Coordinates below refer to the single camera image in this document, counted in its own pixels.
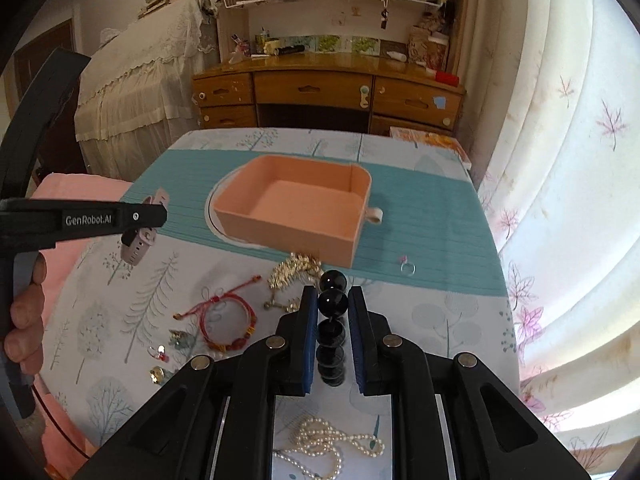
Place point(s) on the red box on desk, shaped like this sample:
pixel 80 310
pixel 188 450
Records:
pixel 447 78

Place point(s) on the floral white curtain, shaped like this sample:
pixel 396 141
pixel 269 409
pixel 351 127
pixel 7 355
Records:
pixel 551 125

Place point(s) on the pink strap smart watch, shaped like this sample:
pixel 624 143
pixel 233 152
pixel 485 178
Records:
pixel 134 244

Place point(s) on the gold leaf brooch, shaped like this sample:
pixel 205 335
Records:
pixel 294 269

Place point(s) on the lace covered furniture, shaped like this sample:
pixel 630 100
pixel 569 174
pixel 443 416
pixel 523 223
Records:
pixel 135 95

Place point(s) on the blue flower earring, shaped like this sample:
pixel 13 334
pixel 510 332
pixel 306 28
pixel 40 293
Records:
pixel 181 340

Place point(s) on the person's left hand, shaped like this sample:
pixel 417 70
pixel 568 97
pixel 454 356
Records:
pixel 23 344

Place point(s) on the silver ring pink gem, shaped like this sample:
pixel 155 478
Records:
pixel 407 267

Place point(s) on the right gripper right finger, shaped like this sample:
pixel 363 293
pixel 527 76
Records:
pixel 451 418

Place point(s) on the gold round pendant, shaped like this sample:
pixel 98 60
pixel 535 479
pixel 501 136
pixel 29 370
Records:
pixel 160 375

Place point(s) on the pink open jewelry box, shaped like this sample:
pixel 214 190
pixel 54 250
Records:
pixel 293 204

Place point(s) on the tree print tablecloth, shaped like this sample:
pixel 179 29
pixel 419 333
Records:
pixel 102 314

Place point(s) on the silver ring red stone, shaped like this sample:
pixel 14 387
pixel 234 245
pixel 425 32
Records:
pixel 158 353

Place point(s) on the patterned paper cup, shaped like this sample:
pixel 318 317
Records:
pixel 436 52

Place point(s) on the wooden desk with drawers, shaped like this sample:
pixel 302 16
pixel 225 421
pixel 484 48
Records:
pixel 344 92

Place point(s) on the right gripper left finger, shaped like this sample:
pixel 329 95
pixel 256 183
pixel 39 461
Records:
pixel 215 419

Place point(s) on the wooden bookshelf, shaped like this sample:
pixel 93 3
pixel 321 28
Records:
pixel 342 25

